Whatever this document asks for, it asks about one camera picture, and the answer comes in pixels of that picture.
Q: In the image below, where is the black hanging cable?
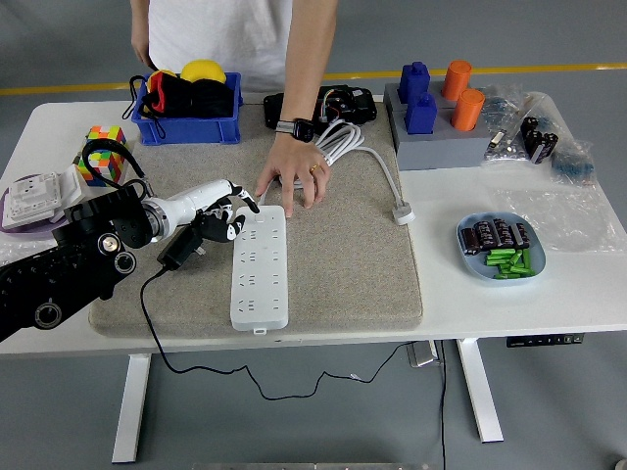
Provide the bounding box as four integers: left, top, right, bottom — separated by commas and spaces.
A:
438, 340, 450, 470

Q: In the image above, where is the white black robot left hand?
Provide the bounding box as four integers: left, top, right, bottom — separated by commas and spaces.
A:
161, 178, 262, 245

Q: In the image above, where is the person's left hand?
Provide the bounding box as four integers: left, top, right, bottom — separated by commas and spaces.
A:
255, 131, 332, 219

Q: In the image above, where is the white coiled power cable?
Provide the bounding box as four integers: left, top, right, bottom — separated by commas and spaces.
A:
258, 119, 406, 207

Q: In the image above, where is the purple plate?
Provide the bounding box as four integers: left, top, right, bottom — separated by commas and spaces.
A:
0, 173, 65, 241

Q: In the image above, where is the clear bag of blue parts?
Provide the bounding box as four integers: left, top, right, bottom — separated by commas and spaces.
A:
482, 82, 525, 129
551, 139, 598, 186

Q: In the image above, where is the black table control panel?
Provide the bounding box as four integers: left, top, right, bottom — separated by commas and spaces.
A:
506, 332, 587, 349

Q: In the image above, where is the clear bag of screws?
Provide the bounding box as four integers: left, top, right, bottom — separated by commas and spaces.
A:
0, 239, 55, 268

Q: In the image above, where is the person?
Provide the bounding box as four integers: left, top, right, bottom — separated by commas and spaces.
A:
146, 0, 295, 93

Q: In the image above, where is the white socket frame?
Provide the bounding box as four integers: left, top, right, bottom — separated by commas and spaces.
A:
48, 164, 86, 212

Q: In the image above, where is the black capacitor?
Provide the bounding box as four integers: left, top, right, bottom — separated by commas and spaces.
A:
472, 219, 497, 246
461, 227, 484, 257
491, 217, 514, 246
508, 222, 533, 250

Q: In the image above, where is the multicolour puzzle cube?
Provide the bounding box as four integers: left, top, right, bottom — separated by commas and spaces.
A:
75, 125, 129, 188

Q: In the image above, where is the grey holder block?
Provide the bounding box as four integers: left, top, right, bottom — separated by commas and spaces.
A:
394, 110, 494, 171
383, 80, 486, 118

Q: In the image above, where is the orange cylinder peg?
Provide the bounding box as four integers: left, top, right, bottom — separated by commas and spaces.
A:
441, 60, 473, 102
450, 87, 486, 132

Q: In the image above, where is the grey-brown mat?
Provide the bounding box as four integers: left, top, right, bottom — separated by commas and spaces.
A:
88, 100, 424, 339

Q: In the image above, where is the white power strip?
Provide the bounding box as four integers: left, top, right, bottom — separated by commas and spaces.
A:
229, 205, 290, 337

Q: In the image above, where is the empty clear plastic bag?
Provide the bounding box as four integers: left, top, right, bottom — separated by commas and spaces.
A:
494, 185, 623, 254

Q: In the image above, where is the black fabric bundle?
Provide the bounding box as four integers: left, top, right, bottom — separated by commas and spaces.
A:
188, 79, 235, 118

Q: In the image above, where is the small yellow ball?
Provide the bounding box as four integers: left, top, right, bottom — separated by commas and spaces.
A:
146, 70, 178, 92

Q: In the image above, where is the black pouch red trim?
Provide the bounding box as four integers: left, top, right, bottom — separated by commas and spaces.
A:
121, 72, 195, 141

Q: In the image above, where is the silver metal box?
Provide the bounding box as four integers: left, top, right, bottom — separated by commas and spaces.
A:
405, 341, 445, 368

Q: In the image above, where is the clear bag of black capacitors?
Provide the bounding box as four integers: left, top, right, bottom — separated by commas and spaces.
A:
517, 92, 563, 166

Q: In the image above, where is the light blue tray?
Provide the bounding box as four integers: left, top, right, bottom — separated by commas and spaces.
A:
456, 211, 547, 286

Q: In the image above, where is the large yellow ball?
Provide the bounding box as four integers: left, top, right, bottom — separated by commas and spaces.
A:
179, 59, 227, 84

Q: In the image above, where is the blue plastic bin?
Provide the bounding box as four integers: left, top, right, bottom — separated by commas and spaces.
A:
131, 71, 245, 147

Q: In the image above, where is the clear bag of silver parts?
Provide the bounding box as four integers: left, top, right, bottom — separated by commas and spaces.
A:
482, 126, 533, 164

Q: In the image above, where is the white power plug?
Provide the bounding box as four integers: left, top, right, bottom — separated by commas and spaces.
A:
391, 198, 416, 226

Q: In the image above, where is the black plug adapter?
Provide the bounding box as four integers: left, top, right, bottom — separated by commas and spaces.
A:
156, 222, 206, 271

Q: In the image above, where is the white table leg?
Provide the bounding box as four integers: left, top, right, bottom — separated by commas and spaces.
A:
111, 352, 152, 465
456, 337, 506, 445

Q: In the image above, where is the black wrist watch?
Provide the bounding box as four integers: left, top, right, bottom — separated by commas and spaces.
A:
273, 117, 315, 144

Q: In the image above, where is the black electronic device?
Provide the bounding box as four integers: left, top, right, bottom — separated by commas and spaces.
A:
263, 84, 378, 132

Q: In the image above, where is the thin black adapter cord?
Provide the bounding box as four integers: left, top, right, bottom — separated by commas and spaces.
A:
140, 266, 410, 401

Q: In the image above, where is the blue square peg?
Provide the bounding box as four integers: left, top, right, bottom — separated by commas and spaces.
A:
397, 61, 431, 105
404, 92, 438, 136

